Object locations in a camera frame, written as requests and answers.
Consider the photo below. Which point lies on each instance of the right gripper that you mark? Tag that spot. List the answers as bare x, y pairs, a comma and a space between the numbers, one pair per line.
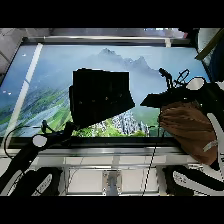
154, 100

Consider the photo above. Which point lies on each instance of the black garment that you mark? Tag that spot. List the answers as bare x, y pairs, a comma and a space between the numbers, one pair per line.
100, 96

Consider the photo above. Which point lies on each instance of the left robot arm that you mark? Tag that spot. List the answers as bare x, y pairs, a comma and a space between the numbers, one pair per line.
23, 156

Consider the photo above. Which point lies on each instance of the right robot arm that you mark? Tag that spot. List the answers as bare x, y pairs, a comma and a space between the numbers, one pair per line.
213, 95

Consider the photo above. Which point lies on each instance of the brown garment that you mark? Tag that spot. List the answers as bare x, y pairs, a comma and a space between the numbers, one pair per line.
188, 130

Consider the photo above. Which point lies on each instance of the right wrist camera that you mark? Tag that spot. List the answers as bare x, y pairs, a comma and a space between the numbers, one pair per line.
165, 74

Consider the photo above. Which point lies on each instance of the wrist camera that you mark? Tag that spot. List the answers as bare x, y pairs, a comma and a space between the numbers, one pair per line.
165, 74
44, 125

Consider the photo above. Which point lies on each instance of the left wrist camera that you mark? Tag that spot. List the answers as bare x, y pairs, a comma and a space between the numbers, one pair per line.
44, 125

